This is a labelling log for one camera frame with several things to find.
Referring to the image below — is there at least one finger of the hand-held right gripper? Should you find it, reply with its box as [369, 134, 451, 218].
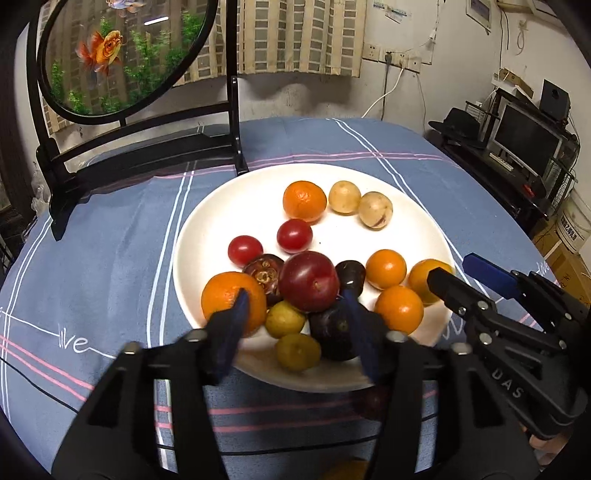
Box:
[463, 253, 573, 315]
[427, 268, 568, 356]

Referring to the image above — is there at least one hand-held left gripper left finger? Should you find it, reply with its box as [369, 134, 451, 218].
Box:
[53, 290, 252, 480]

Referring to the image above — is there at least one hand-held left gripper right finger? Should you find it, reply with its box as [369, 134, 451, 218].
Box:
[342, 290, 541, 480]

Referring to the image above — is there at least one dark purple round fruit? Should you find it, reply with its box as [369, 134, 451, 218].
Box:
[308, 300, 365, 362]

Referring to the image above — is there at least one orange mandarin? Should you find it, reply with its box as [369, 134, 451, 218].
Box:
[283, 180, 328, 223]
[201, 271, 268, 339]

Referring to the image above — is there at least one small smooth orange citrus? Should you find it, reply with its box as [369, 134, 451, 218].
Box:
[407, 258, 455, 306]
[365, 248, 408, 291]
[373, 285, 424, 335]

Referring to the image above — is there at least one small yellow-green fruit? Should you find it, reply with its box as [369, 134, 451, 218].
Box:
[276, 333, 322, 373]
[264, 300, 307, 337]

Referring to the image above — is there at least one brown purple mangosteen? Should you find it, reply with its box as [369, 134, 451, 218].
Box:
[242, 254, 284, 308]

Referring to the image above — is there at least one dark red plum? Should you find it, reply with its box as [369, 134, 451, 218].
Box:
[278, 251, 341, 313]

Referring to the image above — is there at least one tan longan fruit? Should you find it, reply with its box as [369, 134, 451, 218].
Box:
[358, 191, 394, 230]

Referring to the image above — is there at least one red cherry tomato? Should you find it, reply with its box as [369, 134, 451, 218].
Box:
[228, 235, 264, 267]
[276, 219, 314, 254]

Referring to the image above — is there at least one white round plate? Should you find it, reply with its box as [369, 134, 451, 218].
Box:
[172, 162, 457, 393]

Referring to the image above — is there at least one yellow round fruit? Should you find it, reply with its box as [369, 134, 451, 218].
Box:
[328, 180, 362, 215]

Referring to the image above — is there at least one person's right hand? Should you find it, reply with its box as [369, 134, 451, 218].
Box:
[524, 422, 571, 467]

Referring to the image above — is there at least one small dark plum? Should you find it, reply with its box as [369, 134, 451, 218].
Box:
[335, 260, 367, 296]

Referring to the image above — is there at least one cardboard box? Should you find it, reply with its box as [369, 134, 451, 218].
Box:
[531, 222, 591, 282]

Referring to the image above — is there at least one black desk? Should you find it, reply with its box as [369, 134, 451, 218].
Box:
[429, 129, 580, 232]

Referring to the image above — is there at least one white plastic bucket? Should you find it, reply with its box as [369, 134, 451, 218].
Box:
[556, 198, 591, 252]

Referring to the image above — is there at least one blue plaid tablecloth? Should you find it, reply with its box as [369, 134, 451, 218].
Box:
[0, 116, 568, 480]

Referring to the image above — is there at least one computer monitor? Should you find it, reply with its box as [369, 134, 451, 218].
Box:
[488, 102, 566, 178]

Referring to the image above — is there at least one black hat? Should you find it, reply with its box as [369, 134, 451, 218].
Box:
[428, 107, 483, 139]

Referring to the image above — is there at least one black speaker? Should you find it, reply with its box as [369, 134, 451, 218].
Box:
[540, 79, 571, 123]

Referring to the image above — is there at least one round goldfish table screen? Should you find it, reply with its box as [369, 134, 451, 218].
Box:
[25, 0, 251, 242]

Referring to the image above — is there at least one checked beige curtain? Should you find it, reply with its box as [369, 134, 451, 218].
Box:
[39, 0, 369, 136]

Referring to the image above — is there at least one white power cable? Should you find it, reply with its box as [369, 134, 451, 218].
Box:
[360, 55, 407, 120]

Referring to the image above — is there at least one white wall power strip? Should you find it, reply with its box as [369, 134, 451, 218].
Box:
[385, 52, 423, 72]

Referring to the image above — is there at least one framed wall notice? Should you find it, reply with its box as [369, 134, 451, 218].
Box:
[465, 0, 494, 31]

